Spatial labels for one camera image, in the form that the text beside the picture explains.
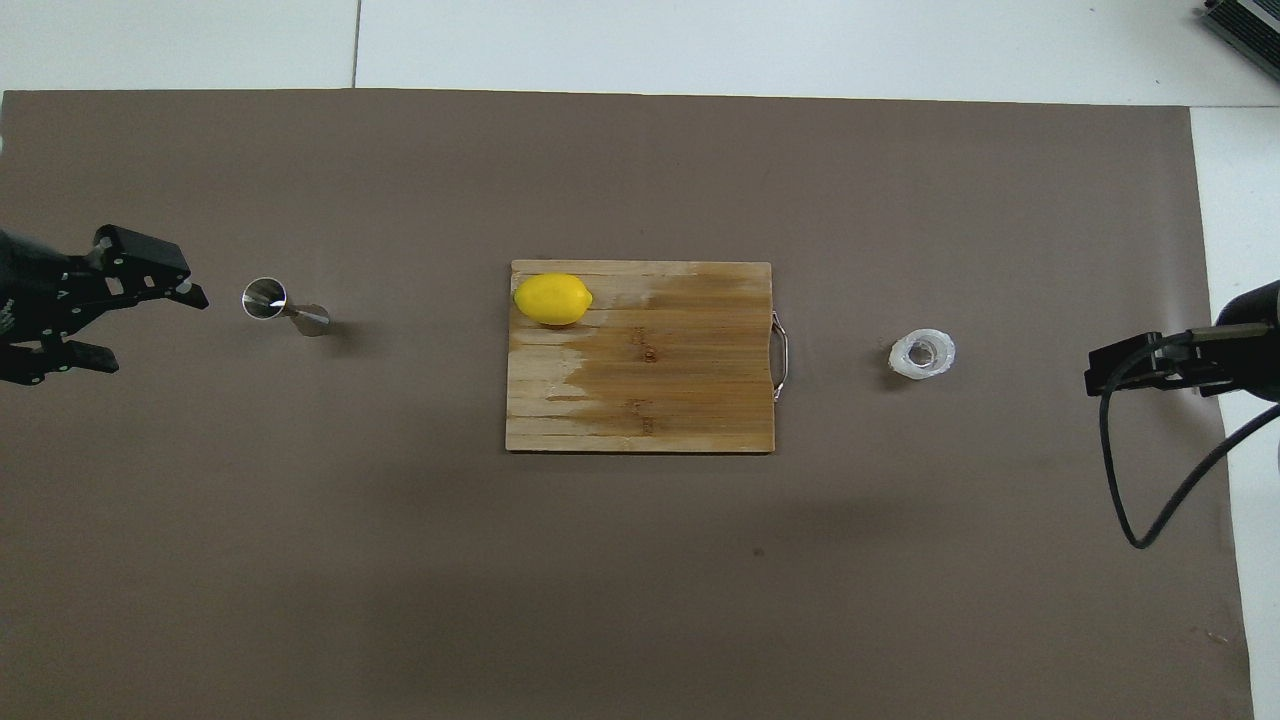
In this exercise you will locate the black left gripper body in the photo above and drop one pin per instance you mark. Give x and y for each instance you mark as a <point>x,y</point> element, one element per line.
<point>45,290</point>

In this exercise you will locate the steel double jigger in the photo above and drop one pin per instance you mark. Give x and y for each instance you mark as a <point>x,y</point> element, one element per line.
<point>285,308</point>

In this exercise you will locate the clear faceted glass cup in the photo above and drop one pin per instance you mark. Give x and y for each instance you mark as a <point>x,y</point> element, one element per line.
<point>922,354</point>

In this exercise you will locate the wooden cutting board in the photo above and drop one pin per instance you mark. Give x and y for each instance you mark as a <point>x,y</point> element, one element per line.
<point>640,380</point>

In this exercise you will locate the grey ribbed device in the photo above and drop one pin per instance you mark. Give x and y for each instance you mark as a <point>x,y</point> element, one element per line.
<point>1248,30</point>

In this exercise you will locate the yellow lemon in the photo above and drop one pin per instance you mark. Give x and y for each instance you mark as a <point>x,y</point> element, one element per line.
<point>553,299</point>

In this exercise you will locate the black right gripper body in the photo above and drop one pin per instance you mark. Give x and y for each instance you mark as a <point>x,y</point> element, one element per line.
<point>1255,345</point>

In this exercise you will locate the brown table mat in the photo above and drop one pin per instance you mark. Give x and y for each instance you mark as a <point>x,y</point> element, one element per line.
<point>400,560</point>

